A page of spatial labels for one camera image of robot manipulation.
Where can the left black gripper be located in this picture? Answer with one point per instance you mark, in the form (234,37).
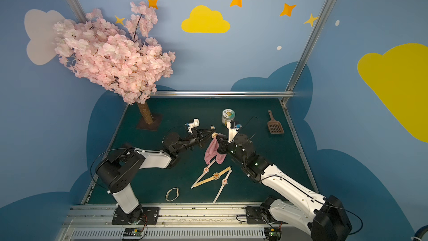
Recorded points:
(199,136)

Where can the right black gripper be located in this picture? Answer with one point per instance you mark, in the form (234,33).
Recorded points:
(225,141)

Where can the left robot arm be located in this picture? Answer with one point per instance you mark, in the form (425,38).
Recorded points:
(118,170)

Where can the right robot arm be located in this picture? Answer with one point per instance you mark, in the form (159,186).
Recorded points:
(322,218)

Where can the jar with sunflower lid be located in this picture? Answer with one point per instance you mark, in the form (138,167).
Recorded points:
(228,115)

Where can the brown litter scoop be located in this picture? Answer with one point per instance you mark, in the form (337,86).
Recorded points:
(274,126)

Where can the right circuit board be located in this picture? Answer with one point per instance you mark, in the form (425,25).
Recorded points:
(272,234)

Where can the circuit board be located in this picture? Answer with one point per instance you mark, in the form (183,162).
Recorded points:
(132,234)
(272,234)

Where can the pink blossom tree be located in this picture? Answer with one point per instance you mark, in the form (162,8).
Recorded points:
(123,60)

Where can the left circuit board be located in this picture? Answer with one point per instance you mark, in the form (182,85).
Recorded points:
(132,234)

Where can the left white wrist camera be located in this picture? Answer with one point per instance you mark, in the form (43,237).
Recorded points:
(192,124)

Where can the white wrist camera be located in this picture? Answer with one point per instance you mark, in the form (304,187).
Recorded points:
(233,129)
(192,124)

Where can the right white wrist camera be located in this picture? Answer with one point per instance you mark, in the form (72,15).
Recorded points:
(233,129)

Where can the white strap watch left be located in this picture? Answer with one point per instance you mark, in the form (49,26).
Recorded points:
(205,171)

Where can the white strap watch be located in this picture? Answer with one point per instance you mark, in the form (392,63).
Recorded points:
(205,171)
(224,183)

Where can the gold strap watch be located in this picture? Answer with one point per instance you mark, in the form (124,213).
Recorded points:
(215,176)

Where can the white strap watch right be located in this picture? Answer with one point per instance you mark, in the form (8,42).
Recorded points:
(224,183)

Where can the back aluminium frame bar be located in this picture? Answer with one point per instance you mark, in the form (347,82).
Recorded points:
(223,94)

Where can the brown tree base plate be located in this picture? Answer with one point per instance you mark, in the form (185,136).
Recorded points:
(156,118)

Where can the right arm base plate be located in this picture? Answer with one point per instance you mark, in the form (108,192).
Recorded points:
(260,215)

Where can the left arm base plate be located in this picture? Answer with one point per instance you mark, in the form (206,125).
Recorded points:
(140,216)

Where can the aluminium front rail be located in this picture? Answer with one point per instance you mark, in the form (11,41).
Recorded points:
(176,222)

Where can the right aluminium frame post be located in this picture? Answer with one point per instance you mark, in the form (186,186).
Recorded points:
(311,43)

